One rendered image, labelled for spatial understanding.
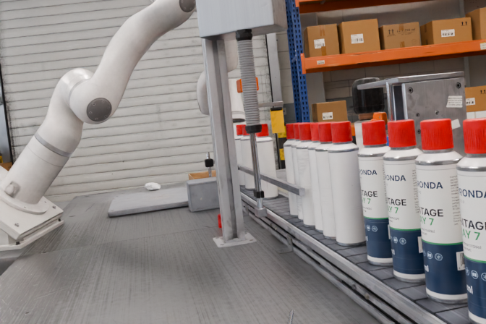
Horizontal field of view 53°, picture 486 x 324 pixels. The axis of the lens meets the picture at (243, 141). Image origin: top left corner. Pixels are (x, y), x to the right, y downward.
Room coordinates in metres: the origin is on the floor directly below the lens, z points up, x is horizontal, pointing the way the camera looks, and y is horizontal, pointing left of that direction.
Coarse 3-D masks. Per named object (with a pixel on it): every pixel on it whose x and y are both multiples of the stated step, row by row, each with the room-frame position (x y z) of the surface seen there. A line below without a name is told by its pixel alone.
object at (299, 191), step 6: (240, 168) 1.46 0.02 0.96; (246, 168) 1.39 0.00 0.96; (252, 174) 1.30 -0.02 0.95; (264, 174) 1.20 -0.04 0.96; (264, 180) 1.18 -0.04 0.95; (270, 180) 1.12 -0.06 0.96; (276, 180) 1.07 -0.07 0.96; (282, 180) 1.06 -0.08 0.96; (282, 186) 1.03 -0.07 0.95; (288, 186) 0.99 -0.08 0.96; (294, 186) 0.96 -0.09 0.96; (294, 192) 0.95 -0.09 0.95; (300, 192) 0.92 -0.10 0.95
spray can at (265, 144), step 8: (264, 128) 1.31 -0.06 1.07; (264, 136) 1.31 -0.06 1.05; (264, 144) 1.30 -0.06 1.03; (272, 144) 1.31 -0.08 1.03; (264, 152) 1.30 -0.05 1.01; (272, 152) 1.31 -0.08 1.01; (264, 160) 1.30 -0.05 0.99; (272, 160) 1.31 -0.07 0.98; (264, 168) 1.30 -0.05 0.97; (272, 168) 1.31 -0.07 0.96; (264, 184) 1.30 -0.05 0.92; (272, 184) 1.30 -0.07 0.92; (264, 192) 1.30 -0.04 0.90; (272, 192) 1.30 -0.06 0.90
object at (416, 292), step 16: (272, 208) 1.17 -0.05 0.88; (288, 208) 1.15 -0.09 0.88; (320, 240) 0.84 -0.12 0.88; (352, 256) 0.73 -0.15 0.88; (368, 272) 0.66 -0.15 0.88; (384, 272) 0.65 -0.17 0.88; (400, 288) 0.59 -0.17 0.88; (416, 288) 0.58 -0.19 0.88; (432, 304) 0.53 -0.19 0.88; (448, 304) 0.53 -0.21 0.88; (464, 304) 0.52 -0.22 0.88; (448, 320) 0.49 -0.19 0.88; (464, 320) 0.48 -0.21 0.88
